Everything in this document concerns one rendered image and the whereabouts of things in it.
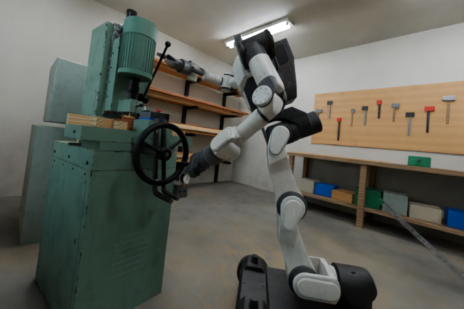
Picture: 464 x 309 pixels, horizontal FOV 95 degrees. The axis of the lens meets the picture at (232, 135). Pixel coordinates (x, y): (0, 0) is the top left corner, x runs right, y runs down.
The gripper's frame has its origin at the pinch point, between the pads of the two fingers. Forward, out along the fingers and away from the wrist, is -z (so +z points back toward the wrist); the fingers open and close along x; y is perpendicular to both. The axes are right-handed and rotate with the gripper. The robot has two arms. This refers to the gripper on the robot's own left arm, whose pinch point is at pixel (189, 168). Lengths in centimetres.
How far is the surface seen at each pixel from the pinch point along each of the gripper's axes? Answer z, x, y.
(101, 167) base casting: -23.2, -4.8, 28.8
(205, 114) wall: -175, 283, -128
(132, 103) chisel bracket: -16.9, 32.3, 32.2
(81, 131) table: -15.9, 1.9, 43.5
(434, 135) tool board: 128, 139, -270
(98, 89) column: -34, 43, 48
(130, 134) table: -15.2, 12.4, 26.5
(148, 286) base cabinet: -56, -38, -26
